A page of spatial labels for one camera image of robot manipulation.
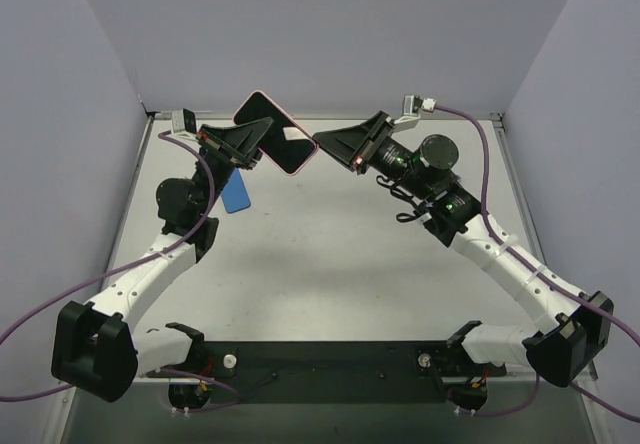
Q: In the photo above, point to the aluminium frame rail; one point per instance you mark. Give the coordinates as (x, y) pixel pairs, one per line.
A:
(554, 167)

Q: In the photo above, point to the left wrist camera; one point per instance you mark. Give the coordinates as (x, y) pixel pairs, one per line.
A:
(184, 124)

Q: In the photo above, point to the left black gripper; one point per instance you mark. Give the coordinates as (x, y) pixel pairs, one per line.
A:
(218, 146)

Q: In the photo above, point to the blue phone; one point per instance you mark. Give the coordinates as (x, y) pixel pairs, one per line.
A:
(235, 197)

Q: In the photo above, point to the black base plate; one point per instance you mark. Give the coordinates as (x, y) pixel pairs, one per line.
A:
(327, 372)

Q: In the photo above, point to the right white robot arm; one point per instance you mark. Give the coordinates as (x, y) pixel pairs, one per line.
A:
(569, 328)

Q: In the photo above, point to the pink phone case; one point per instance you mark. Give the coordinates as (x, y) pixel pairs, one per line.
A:
(286, 144)

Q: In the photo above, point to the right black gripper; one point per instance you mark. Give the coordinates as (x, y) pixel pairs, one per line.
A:
(370, 140)

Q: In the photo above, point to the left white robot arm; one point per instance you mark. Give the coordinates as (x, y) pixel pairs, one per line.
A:
(95, 348)

